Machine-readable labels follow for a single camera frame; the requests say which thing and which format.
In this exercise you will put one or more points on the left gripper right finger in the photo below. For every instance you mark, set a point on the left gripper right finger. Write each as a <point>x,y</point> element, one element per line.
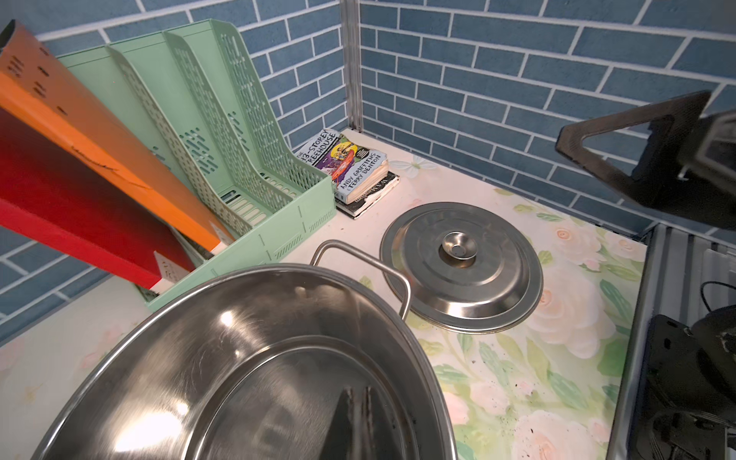
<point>377,431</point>

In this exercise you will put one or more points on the stainless steel stock pot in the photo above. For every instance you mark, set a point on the stainless steel stock pot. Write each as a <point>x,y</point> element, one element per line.
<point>250,365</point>

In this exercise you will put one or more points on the floral table mat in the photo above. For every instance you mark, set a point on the floral table mat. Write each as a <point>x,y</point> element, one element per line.
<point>544,389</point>

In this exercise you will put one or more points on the stainless steel pot lid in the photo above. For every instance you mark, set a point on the stainless steel pot lid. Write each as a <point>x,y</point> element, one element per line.
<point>470,271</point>

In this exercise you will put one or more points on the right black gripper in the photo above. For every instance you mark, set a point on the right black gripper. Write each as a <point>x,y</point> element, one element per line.
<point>663,157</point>

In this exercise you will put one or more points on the red file folder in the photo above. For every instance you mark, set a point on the red file folder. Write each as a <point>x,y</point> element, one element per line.
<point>49,196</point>

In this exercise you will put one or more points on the treehouse paperback book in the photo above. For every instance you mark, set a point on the treehouse paperback book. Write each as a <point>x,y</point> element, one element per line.
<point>354,169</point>

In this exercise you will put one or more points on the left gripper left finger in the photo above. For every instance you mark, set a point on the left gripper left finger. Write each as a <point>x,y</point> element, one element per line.
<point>343,437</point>

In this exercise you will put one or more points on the right aluminium corner post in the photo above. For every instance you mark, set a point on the right aluminium corner post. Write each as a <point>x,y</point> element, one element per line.
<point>350,35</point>

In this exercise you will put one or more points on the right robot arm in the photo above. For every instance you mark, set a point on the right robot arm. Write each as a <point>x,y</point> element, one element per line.
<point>677,396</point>

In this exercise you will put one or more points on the orange file folder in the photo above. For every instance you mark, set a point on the orange file folder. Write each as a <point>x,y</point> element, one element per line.
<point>40,91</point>

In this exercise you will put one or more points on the dark book underneath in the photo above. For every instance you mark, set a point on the dark book underneath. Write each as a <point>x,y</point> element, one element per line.
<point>372,197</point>

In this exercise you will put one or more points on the green plastic file organizer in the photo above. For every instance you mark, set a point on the green plastic file organizer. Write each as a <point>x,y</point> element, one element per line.
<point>193,97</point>

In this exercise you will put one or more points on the aluminium front rail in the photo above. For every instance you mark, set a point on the aluminium front rail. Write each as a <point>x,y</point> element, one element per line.
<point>677,396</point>

